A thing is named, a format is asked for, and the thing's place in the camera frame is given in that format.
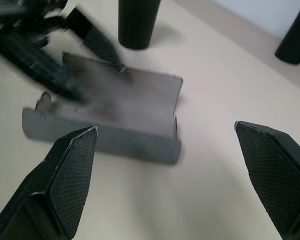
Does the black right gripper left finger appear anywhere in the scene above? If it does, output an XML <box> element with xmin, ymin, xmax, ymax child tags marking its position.
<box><xmin>0</xmin><ymin>126</ymin><xmax>99</xmax><ymax>240</ymax></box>

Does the grey folded cloth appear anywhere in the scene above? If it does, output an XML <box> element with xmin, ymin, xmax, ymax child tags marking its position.
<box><xmin>21</xmin><ymin>51</ymin><xmax>185</xmax><ymax>166</ymax></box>

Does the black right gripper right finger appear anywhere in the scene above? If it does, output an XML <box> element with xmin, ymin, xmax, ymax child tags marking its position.
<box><xmin>234</xmin><ymin>120</ymin><xmax>300</xmax><ymax>240</ymax></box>

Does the black tapered cup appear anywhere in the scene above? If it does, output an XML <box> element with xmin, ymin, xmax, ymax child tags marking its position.
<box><xmin>117</xmin><ymin>0</ymin><xmax>162</xmax><ymax>50</ymax></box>
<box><xmin>274</xmin><ymin>1</ymin><xmax>300</xmax><ymax>66</ymax></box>

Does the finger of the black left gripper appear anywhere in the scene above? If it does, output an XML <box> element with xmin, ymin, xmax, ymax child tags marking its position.
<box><xmin>64</xmin><ymin>7</ymin><xmax>120</xmax><ymax>65</ymax></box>
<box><xmin>0</xmin><ymin>31</ymin><xmax>90</xmax><ymax>105</ymax></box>

